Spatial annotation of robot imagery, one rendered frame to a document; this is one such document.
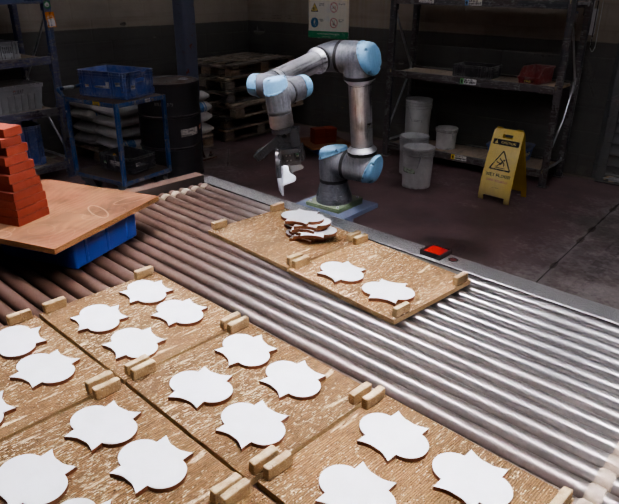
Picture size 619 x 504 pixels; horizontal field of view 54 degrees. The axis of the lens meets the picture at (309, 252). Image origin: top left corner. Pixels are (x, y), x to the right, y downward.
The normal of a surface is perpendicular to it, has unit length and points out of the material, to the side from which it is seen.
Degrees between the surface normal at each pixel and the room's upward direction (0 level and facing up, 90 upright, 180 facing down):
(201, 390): 0
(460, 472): 0
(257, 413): 0
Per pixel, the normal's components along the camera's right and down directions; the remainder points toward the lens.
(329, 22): -0.63, 0.31
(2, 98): 0.83, 0.33
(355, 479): 0.01, -0.91
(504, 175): -0.67, 0.08
